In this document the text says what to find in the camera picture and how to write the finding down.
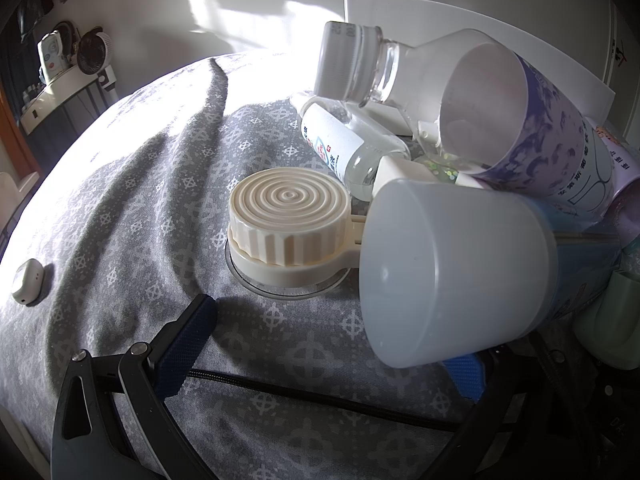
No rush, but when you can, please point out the white handheld device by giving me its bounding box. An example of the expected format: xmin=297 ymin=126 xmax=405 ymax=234
xmin=39 ymin=32 xmax=68 ymax=83

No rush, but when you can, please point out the small clear labelled bottle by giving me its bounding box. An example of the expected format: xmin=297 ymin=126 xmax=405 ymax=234
xmin=292 ymin=94 xmax=411 ymax=198

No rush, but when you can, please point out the cream suction cup holder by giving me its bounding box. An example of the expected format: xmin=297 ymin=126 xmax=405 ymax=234
xmin=224 ymin=155 xmax=493 ymax=303

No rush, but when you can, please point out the white cardboard box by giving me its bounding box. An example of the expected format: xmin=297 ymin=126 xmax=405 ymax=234
xmin=344 ymin=0 xmax=617 ymax=137

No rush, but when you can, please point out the purple printed paper cup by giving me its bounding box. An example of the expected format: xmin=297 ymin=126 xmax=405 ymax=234
xmin=437 ymin=41 xmax=613 ymax=221

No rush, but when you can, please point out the black round object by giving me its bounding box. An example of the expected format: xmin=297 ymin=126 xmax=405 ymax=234
xmin=52 ymin=21 xmax=81 ymax=56

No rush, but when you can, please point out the blue spray can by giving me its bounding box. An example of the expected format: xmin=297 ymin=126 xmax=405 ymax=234
xmin=361 ymin=178 xmax=631 ymax=368

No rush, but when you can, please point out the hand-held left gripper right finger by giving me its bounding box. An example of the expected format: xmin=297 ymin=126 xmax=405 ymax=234
xmin=442 ymin=332 xmax=596 ymax=480

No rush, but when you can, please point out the white labelled bottle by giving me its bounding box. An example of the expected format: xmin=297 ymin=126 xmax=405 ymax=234
xmin=585 ymin=117 xmax=640 ymax=251

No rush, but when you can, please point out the clear plastic bottle white cap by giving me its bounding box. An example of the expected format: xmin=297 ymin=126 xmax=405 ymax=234
xmin=314 ymin=20 xmax=506 ymax=136

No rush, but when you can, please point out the black braided cable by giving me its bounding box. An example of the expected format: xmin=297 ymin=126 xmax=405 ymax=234
xmin=187 ymin=367 xmax=466 ymax=431

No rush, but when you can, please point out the mint green cup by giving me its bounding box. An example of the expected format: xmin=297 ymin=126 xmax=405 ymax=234
xmin=572 ymin=265 xmax=640 ymax=371

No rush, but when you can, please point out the green spotted toy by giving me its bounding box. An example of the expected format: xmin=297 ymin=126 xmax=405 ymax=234
xmin=427 ymin=156 xmax=463 ymax=182

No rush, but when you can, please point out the grey patterned bed sheet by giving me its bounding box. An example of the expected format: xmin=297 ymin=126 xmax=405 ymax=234
xmin=0 ymin=52 xmax=640 ymax=480

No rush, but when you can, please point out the white earbuds case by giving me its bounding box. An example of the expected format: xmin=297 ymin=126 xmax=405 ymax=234
xmin=11 ymin=258 xmax=45 ymax=306

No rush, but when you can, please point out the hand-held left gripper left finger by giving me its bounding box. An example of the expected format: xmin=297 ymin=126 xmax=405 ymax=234
xmin=50 ymin=294 xmax=219 ymax=480

